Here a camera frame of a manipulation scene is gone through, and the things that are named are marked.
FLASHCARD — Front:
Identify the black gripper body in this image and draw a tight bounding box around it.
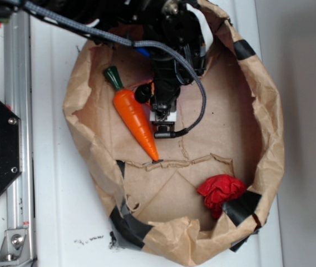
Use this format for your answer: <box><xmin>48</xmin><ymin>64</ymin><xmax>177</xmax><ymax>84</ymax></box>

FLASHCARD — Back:
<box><xmin>150</xmin><ymin>52</ymin><xmax>181</xmax><ymax>111</ymax></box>

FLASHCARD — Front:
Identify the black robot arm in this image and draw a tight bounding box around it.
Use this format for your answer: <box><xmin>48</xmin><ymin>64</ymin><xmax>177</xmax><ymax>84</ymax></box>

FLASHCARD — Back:
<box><xmin>33</xmin><ymin>1</ymin><xmax>212</xmax><ymax>115</ymax></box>

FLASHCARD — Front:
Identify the orange plastic toy carrot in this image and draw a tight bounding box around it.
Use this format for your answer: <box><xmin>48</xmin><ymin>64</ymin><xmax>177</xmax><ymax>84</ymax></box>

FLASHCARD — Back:
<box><xmin>103</xmin><ymin>66</ymin><xmax>159</xmax><ymax>161</ymax></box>

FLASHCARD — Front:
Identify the crumpled red cloth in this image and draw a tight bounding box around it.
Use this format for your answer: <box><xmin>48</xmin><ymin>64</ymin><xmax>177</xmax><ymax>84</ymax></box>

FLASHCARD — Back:
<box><xmin>197</xmin><ymin>174</ymin><xmax>247</xmax><ymax>219</ymax></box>

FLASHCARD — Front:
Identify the brown paper bag bin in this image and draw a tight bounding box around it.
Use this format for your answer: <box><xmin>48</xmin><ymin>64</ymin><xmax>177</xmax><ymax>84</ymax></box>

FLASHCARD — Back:
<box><xmin>63</xmin><ymin>1</ymin><xmax>284</xmax><ymax>266</ymax></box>

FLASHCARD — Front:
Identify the grey braided cable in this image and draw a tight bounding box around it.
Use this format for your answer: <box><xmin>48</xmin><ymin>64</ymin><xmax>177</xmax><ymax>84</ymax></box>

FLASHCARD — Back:
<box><xmin>21</xmin><ymin>0</ymin><xmax>208</xmax><ymax>140</ymax></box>

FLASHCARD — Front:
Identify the aluminium extrusion rail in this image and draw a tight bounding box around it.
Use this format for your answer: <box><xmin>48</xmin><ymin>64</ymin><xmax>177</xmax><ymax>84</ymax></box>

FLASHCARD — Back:
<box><xmin>4</xmin><ymin>12</ymin><xmax>37</xmax><ymax>266</ymax></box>

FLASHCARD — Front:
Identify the metal corner bracket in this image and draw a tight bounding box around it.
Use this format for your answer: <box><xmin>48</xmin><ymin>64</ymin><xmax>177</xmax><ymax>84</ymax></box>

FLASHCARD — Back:
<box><xmin>0</xmin><ymin>229</ymin><xmax>31</xmax><ymax>266</ymax></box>

